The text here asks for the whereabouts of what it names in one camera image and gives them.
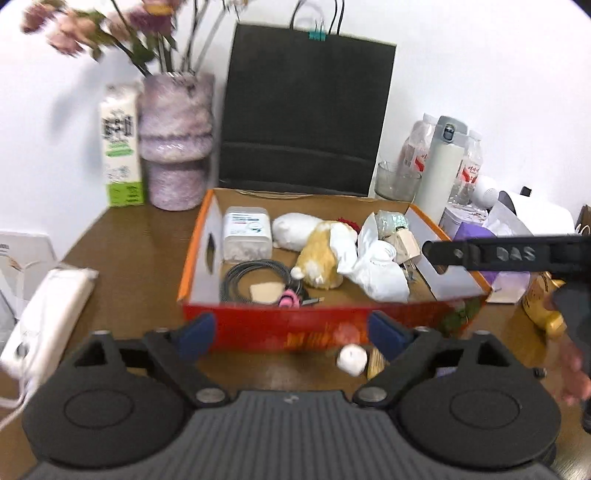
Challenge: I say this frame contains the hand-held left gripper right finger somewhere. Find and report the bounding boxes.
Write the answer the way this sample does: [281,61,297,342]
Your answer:
[353,311,511,409]

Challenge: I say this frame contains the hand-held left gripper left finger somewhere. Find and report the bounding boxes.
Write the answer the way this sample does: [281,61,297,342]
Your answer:
[74,313,232,409]

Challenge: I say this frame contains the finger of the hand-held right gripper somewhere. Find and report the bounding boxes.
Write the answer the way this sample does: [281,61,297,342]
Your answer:
[424,237,478,269]

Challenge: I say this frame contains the small wooden piece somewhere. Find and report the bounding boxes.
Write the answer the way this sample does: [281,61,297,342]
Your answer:
[367,347,386,380]

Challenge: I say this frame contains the beige small box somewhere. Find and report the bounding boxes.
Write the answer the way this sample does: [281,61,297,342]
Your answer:
[385,228,421,268]

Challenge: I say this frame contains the iridescent plastic bag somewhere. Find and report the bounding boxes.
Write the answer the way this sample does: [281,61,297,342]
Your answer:
[337,210,411,304]

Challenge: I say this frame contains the red cardboard box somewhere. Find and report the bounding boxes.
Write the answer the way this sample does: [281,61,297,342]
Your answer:
[178,187,492,354]

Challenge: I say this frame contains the black cable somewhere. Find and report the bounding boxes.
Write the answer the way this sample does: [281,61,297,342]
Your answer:
[219,259,305,304]

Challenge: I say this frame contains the beige makeup puff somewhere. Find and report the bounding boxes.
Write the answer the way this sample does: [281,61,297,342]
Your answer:
[249,282,284,304]

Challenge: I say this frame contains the yellow white plush toy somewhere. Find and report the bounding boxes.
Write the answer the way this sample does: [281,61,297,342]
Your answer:
[271,212,360,290]

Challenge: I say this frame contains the white cotton swab box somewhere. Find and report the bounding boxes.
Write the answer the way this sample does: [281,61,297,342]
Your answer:
[223,206,273,264]

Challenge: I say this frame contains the person's right hand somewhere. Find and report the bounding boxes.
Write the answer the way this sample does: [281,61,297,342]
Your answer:
[558,344,591,407]

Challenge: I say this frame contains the purple tissue pack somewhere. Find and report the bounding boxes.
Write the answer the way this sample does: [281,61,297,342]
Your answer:
[455,200,532,287]

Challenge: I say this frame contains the patterned white box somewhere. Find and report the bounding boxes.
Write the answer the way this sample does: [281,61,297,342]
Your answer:
[438,205,488,232]

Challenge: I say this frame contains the white earbud case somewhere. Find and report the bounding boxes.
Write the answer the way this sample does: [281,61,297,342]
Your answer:
[336,344,369,376]

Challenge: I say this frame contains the white curved device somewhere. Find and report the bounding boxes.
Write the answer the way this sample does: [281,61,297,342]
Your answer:
[496,187,575,236]

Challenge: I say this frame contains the yellow mug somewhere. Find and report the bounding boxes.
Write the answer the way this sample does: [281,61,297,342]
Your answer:
[522,271,568,340]

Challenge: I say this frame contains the white round speaker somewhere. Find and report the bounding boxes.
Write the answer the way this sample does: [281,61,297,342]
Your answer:
[471,175,502,208]

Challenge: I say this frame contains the wooden desk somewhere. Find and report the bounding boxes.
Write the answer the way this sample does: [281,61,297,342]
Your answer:
[0,198,591,480]

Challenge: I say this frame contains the white thermos bottle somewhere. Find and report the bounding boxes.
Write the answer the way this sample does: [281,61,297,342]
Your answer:
[416,115,468,222]

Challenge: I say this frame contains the clear plastic water bottle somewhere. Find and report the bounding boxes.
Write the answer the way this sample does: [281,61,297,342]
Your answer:
[450,131,483,206]
[399,119,437,185]

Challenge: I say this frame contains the clear glass cup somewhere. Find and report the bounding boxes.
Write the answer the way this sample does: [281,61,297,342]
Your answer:
[374,161,423,201]

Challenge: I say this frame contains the white power strip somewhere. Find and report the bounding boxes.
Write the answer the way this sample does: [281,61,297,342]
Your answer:
[0,268,100,377]

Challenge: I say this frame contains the purple ceramic vase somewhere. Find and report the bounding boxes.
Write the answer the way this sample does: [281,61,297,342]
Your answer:
[139,71,217,212]

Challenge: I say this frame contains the white green milk carton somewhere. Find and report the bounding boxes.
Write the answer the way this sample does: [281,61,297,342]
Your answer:
[99,83,147,208]

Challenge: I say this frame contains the black paper bag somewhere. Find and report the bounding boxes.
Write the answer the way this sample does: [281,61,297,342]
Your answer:
[218,0,398,197]

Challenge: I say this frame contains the dried pink flowers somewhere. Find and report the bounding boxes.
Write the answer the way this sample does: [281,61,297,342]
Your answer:
[21,0,250,77]

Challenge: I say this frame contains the white power strip cord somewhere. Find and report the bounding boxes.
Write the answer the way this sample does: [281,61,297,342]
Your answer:
[0,364,35,430]

